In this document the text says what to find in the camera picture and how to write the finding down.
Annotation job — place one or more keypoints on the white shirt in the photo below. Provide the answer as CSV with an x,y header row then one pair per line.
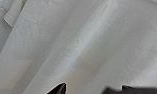
x,y
84,43

